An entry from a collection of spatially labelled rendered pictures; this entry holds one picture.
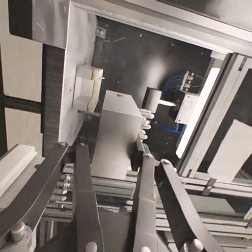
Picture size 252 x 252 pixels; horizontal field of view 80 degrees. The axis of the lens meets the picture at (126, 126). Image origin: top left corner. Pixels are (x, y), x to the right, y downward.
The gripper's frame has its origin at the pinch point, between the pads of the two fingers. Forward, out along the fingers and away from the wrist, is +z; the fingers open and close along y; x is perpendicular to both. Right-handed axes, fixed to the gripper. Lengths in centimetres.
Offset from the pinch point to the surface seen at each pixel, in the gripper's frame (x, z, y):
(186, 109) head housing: -0.1, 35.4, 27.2
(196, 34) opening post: 19.4, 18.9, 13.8
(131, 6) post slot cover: 20.5, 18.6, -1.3
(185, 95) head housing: 4.8, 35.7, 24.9
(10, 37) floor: 8, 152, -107
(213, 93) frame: 8.3, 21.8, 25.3
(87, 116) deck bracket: -20, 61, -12
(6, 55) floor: -8, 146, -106
